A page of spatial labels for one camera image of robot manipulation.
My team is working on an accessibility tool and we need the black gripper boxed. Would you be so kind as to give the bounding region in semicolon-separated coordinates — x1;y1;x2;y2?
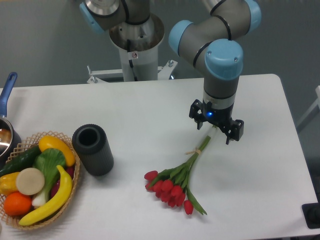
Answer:
189;99;244;145

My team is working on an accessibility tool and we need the red tulip bouquet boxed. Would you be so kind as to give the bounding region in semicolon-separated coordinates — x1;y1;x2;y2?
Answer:
144;126;218;215

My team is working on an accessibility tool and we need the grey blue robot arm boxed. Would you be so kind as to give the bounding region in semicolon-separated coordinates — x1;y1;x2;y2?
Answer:
79;0;262;141

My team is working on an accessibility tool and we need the white furniture leg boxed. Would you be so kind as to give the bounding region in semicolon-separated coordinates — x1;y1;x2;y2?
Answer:
296;85;320;134

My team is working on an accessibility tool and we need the dark grey ribbed vase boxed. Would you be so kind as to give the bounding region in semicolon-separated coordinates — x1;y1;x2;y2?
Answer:
72;124;114;176

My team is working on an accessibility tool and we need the black device at edge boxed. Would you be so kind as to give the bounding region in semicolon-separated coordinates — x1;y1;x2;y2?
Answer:
301;202;320;229

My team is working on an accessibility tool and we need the red vegetable in basket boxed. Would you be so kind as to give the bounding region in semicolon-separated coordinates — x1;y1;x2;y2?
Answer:
50;166;75;199

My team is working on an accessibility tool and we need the yellow banana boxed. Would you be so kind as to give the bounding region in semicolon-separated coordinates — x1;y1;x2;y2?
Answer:
18;165;73;226

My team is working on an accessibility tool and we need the green bok choy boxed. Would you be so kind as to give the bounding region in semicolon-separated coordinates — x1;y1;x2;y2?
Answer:
32;148;66;208

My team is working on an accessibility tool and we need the green cucumber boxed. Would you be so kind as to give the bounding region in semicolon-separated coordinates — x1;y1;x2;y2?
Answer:
0;145;41;177

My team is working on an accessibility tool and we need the beige round slice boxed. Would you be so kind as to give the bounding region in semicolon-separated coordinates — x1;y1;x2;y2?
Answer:
15;167;45;196

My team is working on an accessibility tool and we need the orange fruit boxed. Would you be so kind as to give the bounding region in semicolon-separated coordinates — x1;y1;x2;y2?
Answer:
3;191;32;216

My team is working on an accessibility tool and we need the yellow bell pepper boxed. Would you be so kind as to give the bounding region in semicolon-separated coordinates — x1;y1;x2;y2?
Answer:
0;172;20;196

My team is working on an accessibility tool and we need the woven wicker basket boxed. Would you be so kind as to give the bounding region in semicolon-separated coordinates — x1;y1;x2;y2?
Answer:
0;130;81;231

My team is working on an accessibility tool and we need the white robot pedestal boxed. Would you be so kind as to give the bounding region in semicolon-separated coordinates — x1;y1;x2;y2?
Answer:
87;13;178;84

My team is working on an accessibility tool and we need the blue handled saucepan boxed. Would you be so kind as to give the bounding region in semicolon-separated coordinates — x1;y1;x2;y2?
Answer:
0;72;21;168

